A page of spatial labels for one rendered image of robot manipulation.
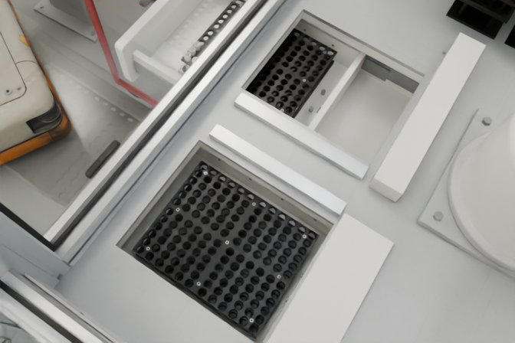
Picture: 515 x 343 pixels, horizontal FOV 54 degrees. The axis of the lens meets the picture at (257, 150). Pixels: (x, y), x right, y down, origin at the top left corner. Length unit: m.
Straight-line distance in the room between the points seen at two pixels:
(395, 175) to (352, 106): 0.25
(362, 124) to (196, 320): 0.48
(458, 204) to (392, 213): 0.09
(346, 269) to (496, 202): 0.21
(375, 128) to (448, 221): 0.26
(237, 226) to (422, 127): 0.32
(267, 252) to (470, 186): 0.31
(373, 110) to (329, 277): 0.38
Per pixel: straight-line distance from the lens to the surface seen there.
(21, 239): 0.60
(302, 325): 0.71
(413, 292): 0.77
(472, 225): 0.79
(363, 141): 0.95
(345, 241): 0.74
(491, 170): 0.72
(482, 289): 0.80
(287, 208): 0.85
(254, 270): 0.77
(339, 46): 0.98
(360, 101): 0.99
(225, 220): 0.79
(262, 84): 0.90
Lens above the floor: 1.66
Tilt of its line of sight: 65 degrees down
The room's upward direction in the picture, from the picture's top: 7 degrees clockwise
